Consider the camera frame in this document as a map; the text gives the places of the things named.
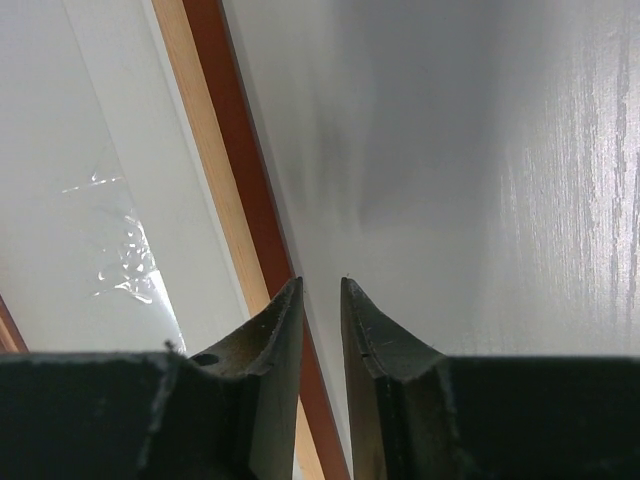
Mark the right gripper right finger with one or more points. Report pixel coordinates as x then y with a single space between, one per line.
416 413

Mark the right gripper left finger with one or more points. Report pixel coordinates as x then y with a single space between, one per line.
228 412

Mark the orange wooden picture frame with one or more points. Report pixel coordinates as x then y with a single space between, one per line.
135 214

